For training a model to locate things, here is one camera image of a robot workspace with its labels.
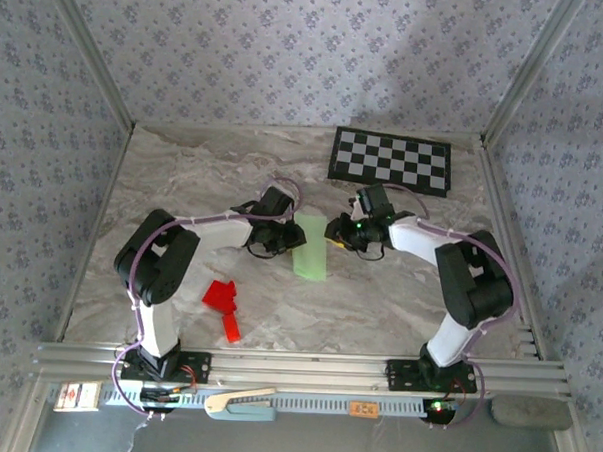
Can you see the grey foam pad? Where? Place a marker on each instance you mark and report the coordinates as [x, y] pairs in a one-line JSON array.
[[531, 412]]

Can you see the small orange label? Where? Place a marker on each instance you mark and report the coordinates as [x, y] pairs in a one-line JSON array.
[[364, 409]]

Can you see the aluminium table side rail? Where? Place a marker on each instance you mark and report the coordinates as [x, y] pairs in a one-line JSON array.
[[529, 341], [95, 232]]

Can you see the light green paper sheet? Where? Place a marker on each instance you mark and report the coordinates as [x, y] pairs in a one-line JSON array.
[[310, 261]]

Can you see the white red printed card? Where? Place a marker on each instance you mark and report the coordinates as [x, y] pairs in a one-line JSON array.
[[76, 396]]

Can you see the long aluminium frame rail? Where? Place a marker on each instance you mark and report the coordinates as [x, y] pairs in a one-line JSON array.
[[300, 368]]

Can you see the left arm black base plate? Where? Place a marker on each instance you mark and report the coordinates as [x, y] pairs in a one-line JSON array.
[[197, 366]]

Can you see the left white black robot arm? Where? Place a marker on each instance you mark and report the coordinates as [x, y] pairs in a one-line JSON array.
[[159, 325]]

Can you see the aluminium frame post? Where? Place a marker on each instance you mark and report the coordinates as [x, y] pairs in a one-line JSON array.
[[92, 52], [531, 71]]

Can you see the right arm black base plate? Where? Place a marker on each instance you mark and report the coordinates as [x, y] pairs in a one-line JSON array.
[[400, 375]]

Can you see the red plastic piece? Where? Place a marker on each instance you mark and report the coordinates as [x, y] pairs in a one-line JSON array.
[[221, 295]]

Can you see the blue grey flat holder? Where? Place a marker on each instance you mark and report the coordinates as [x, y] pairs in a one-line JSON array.
[[253, 413]]

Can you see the black white checkerboard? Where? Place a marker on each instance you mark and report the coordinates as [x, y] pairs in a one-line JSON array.
[[389, 160]]

